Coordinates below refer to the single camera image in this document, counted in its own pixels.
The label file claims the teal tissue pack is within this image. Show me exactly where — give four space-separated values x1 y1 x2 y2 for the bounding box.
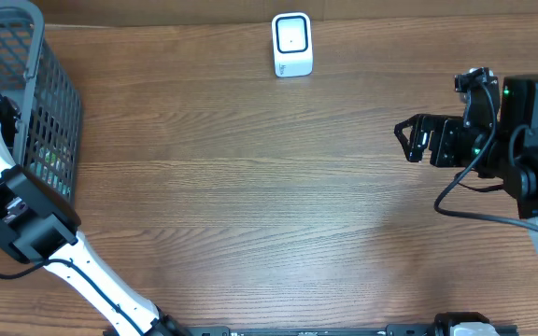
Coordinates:
29 147 72 198

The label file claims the grey plastic shopping basket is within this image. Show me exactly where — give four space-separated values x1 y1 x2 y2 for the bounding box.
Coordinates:
0 1 83 203

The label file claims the white barcode scanner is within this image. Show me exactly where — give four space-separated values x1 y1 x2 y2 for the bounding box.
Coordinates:
271 12 314 77

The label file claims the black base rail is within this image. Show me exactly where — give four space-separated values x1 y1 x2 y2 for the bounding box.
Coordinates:
103 311 520 336

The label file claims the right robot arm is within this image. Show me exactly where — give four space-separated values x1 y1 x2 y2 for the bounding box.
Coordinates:
394 67 538 256

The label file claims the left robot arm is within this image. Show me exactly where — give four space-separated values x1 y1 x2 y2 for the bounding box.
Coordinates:
0 97 188 335

